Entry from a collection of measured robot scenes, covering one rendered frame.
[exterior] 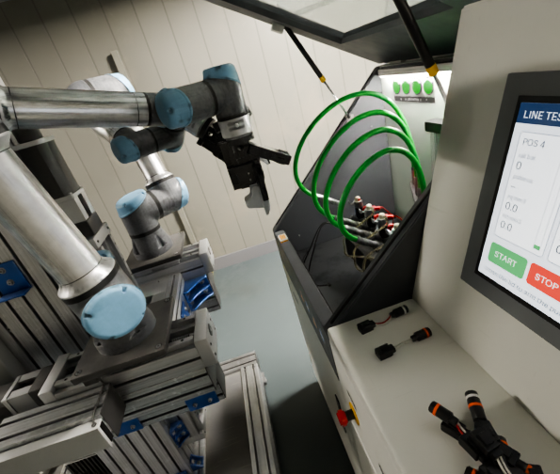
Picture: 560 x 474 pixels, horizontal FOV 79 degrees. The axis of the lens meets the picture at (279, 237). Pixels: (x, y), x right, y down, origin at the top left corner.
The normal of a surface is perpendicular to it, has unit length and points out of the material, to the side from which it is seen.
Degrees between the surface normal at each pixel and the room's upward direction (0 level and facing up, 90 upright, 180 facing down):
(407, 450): 0
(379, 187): 90
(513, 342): 76
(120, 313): 97
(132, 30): 90
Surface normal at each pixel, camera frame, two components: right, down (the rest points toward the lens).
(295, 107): 0.19, 0.40
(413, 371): -0.25, -0.87
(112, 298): 0.65, 0.31
